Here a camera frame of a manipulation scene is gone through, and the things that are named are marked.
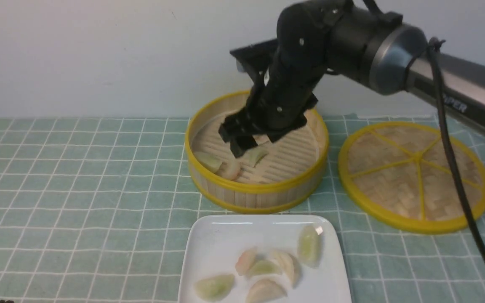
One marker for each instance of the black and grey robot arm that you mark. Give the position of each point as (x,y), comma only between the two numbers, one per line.
(376,49)

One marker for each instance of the green dumpling on plate left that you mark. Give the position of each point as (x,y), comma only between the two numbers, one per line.
(215,288)

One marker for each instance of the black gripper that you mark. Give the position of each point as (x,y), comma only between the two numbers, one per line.
(276,104)

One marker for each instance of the white dumpling on plate bottom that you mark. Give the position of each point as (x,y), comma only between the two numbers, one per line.
(265,290)

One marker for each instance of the white square plate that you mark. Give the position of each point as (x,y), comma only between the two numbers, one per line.
(217,241)

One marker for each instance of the pink dumpling steamer front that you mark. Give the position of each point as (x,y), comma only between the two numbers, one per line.
(230,170)

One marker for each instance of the small green dumpling on plate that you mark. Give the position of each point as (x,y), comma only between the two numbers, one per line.
(263,267)

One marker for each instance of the green dumpling steamer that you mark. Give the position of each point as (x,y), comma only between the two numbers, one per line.
(310,245)
(255,155)
(208,160)

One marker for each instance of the yellow rimmed woven steamer lid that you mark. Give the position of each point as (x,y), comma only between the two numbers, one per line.
(398,173)

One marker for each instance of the white dumpling on plate right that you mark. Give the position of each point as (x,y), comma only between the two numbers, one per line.
(289,265)

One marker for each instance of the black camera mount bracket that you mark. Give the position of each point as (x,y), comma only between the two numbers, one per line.
(255,59)

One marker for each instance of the white dumpling on plate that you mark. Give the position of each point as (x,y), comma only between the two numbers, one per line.
(265,290)
(289,265)

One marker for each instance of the yellow rimmed bamboo steamer basket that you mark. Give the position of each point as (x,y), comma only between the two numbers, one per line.
(291,171)

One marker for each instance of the pink dumpling on plate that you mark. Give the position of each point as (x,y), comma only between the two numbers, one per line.
(245,261)

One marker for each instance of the green checkered tablecloth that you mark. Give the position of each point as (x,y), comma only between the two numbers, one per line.
(99,210)

